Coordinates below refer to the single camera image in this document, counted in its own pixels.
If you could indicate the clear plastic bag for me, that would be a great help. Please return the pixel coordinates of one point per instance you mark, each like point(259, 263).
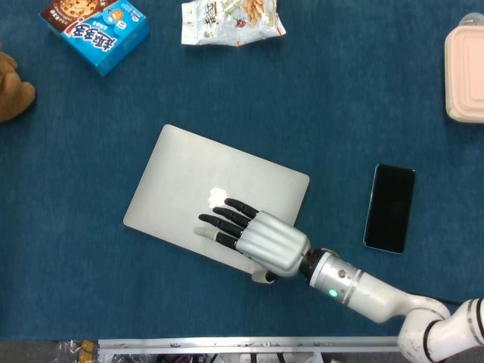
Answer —
point(68, 351)

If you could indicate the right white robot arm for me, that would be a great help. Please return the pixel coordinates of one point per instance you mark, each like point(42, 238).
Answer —
point(370, 291)

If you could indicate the aluminium rail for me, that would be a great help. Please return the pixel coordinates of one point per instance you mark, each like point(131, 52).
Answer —
point(227, 343)

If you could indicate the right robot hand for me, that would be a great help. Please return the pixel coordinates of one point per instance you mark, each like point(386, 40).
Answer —
point(276, 246)

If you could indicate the silver laptop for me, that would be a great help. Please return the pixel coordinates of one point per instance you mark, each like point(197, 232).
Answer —
point(181, 170)

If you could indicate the blue cookie box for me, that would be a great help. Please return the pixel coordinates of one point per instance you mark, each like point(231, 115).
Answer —
point(102, 38)

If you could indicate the brown plush toy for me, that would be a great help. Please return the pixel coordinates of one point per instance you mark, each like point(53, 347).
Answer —
point(13, 98)

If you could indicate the beige lidded food container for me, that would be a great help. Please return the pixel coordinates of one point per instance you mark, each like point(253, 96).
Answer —
point(467, 75)

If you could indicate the white snack bag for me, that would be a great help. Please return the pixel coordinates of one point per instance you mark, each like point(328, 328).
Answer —
point(227, 22)

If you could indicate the teal table cloth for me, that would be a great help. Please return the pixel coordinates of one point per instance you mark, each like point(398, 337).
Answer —
point(75, 227)

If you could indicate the yellow small object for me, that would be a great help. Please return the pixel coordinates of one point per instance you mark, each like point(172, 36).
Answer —
point(87, 348)

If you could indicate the black smartphone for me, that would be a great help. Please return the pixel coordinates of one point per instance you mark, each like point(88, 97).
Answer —
point(389, 208)

